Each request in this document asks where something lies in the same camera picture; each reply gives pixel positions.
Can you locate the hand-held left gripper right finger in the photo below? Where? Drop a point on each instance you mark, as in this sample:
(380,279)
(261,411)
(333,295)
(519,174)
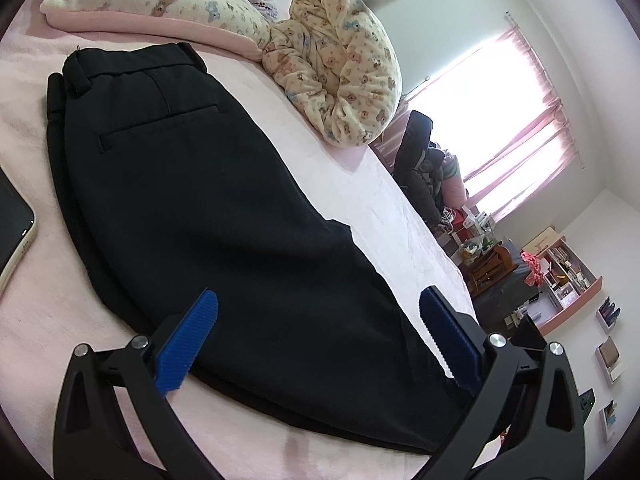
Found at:
(450,342)

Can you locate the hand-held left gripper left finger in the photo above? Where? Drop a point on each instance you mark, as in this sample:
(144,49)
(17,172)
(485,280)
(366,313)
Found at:
(187,342)

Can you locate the black pants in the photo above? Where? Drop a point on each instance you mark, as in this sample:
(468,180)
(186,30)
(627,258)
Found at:
(200,210)

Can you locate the black cabinet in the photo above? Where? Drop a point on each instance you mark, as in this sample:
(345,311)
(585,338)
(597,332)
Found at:
(505,295)

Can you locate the wooden chair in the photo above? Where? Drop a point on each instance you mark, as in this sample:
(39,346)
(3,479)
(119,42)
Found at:
(487,270)

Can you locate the clear plastic bag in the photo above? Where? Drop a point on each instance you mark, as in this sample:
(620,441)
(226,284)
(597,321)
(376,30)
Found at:
(472,250)

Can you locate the red cloth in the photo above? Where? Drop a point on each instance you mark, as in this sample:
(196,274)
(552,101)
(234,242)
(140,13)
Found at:
(532,267)

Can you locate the pink fleece blanket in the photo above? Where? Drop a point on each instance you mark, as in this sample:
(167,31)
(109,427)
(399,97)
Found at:
(75,360)

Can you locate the cluttered side table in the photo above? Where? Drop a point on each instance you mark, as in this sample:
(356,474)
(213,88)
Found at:
(467,225)

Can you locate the pink bookshelf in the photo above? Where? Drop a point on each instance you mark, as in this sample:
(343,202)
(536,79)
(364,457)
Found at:
(565,280)

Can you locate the pink cushion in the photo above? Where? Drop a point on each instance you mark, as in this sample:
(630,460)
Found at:
(455,192)

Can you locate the pile of grey clothes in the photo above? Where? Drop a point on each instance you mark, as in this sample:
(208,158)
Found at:
(442,165)

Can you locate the black recliner chair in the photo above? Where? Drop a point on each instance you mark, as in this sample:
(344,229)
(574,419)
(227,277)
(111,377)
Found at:
(415,160)

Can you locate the smartphone with cream case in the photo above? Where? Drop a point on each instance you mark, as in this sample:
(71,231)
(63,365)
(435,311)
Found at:
(12,230)

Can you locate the pink curtain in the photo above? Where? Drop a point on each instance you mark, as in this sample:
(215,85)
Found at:
(547,110)

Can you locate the rolled bear print comforter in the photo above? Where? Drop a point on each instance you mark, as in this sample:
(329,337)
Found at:
(340,60)

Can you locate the bear print pillow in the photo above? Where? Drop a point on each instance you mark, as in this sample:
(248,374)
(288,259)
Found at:
(150,0)

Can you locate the white wall shelf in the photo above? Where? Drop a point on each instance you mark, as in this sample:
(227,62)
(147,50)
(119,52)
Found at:
(609,315)
(609,420)
(610,360)

